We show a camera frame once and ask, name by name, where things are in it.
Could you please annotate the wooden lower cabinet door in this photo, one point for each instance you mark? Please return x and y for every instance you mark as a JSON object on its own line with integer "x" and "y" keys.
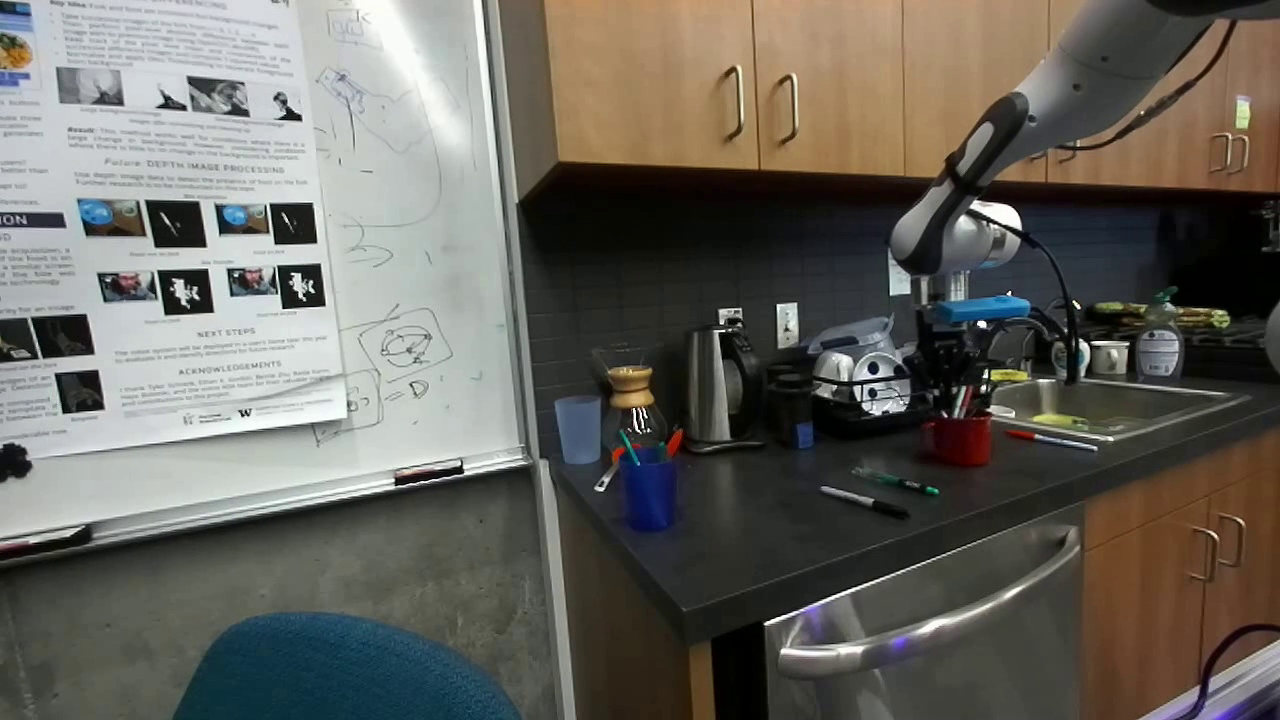
{"x": 1253, "y": 587}
{"x": 1133, "y": 613}

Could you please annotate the red cup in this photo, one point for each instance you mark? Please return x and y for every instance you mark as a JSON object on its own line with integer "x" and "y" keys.
{"x": 960, "y": 443}

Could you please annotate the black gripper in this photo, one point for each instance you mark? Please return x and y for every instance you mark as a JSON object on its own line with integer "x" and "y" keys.
{"x": 955, "y": 351}

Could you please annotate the red capped white marker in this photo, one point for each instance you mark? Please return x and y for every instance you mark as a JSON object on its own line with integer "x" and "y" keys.
{"x": 609, "y": 468}
{"x": 1055, "y": 438}

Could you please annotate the stainless steel sink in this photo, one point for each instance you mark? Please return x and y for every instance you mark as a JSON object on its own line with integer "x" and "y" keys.
{"x": 1145, "y": 404}

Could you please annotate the dark whiteboard marker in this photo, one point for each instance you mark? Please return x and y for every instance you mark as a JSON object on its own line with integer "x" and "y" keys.
{"x": 430, "y": 475}

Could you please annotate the black sharpie marker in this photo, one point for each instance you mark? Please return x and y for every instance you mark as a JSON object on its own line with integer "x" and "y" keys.
{"x": 864, "y": 501}

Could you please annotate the green capped marker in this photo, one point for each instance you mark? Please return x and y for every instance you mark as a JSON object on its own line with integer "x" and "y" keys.
{"x": 629, "y": 449}

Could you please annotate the black coffee machine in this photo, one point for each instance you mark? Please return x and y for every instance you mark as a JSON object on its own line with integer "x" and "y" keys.
{"x": 1225, "y": 267}

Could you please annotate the wooden cabinet door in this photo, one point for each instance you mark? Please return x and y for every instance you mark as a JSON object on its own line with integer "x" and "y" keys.
{"x": 640, "y": 81}
{"x": 960, "y": 65}
{"x": 1172, "y": 155}
{"x": 1253, "y": 587}
{"x": 1266, "y": 104}
{"x": 1133, "y": 613}
{"x": 840, "y": 81}

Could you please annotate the clear plastic container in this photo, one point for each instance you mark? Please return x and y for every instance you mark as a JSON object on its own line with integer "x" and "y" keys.
{"x": 853, "y": 333}

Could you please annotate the black canister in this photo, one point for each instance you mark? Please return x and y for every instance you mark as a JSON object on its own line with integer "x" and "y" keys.
{"x": 789, "y": 386}

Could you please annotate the black magnet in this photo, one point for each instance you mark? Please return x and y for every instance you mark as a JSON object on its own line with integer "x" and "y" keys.
{"x": 12, "y": 463}

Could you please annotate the white research poster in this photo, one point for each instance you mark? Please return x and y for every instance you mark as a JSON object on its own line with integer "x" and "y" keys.
{"x": 173, "y": 162}

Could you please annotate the blue wrist camera box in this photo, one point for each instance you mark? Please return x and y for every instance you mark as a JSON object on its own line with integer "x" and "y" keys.
{"x": 983, "y": 309}

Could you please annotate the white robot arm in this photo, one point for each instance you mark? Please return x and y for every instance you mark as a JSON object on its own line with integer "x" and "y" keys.
{"x": 1094, "y": 65}

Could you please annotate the wooden counter end panel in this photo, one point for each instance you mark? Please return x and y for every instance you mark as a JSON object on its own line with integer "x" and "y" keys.
{"x": 615, "y": 625}

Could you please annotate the shiny chrome cookware piece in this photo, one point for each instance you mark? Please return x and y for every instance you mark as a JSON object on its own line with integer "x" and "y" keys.
{"x": 864, "y": 386}

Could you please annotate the translucent light blue cup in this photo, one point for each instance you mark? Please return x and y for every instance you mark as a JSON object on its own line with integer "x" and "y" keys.
{"x": 578, "y": 433}

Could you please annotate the white paper wall note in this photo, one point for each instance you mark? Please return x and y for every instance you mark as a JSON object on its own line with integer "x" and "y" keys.
{"x": 900, "y": 282}

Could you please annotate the clear soap bottle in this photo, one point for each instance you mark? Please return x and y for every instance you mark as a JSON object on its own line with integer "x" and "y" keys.
{"x": 1157, "y": 351}

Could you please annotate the wooden upper cabinet door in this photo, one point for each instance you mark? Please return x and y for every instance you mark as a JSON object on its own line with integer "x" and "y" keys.
{"x": 1266, "y": 104}
{"x": 640, "y": 81}
{"x": 960, "y": 65}
{"x": 1172, "y": 155}
{"x": 840, "y": 81}

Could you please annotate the white wall outlet with plug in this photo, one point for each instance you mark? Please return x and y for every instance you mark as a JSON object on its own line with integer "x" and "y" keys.
{"x": 731, "y": 319}

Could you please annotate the stainless steel dishwasher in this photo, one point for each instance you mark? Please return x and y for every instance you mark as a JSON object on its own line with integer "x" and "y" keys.
{"x": 975, "y": 674}

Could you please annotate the small blue container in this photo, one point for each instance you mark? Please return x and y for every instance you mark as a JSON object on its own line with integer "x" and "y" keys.
{"x": 800, "y": 438}

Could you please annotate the silver kettle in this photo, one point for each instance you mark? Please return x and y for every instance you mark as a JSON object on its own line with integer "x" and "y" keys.
{"x": 715, "y": 386}

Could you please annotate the plain white mug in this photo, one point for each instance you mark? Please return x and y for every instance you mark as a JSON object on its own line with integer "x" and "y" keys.
{"x": 1110, "y": 359}

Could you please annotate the whiteboard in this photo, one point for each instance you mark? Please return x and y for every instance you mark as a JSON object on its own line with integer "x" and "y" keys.
{"x": 424, "y": 267}

